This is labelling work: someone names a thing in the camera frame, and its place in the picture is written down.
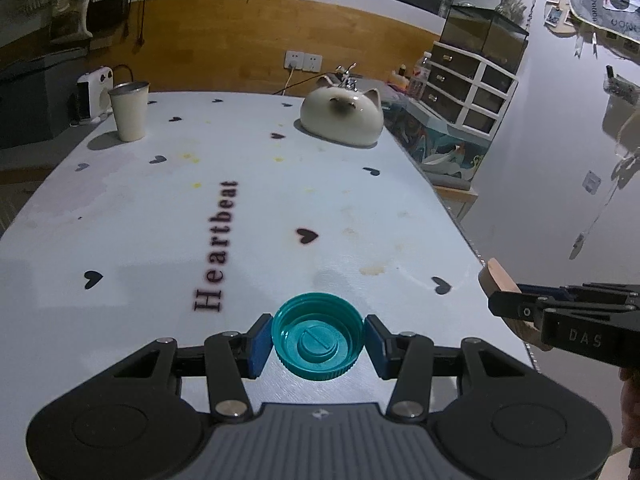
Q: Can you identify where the black hanging bag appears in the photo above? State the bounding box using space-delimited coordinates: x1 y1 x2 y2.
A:
89 0 132 37

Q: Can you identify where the wall photo string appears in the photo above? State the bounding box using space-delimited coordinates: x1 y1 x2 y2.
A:
541 0 577 37

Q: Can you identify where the teal printed box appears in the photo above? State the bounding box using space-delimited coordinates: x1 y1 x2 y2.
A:
384 99 489 181

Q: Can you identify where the small white heater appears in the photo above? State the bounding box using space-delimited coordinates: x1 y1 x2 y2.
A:
75 65 117 126

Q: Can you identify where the beige tote bag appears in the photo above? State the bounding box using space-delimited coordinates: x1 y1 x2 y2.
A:
49 0 97 46

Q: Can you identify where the teal plastic bottle cap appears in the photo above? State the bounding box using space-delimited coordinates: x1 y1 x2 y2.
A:
271 292 365 381

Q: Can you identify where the tan wooden piece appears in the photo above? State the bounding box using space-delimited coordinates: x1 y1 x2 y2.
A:
478 258 544 347

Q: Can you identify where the white cat-shaped ceramic ornament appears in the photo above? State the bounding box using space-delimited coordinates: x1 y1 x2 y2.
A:
299 62 385 149

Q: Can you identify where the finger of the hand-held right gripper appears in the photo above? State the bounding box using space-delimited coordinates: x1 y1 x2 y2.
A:
487 290 640 322
516 283 640 303

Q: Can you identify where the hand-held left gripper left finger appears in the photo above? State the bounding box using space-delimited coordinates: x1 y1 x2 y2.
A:
111 314 274 421

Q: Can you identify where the clear water bottle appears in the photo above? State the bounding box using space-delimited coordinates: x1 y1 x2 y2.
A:
407 52 432 99

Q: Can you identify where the glass fish tank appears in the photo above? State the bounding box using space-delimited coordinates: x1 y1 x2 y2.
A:
439 2 530 66

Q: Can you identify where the white power cable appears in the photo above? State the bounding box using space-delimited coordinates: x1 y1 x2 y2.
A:
272 67 297 96

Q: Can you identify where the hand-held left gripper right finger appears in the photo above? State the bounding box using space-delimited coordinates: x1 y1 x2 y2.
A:
363 314 531 422

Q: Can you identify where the white drawer unit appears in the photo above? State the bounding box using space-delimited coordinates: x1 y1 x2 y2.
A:
418 39 519 136

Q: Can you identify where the white cup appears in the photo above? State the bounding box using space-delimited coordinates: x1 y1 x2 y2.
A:
108 80 151 142

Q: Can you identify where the person's right hand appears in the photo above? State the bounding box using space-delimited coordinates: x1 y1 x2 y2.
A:
620 366 640 450

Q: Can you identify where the grey storage box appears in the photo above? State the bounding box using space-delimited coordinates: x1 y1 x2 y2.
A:
0 49 94 151

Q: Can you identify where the white wall socket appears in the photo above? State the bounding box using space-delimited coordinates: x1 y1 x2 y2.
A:
283 49 322 72

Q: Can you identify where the cream floor cabinet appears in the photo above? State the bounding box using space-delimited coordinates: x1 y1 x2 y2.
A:
432 184 479 221

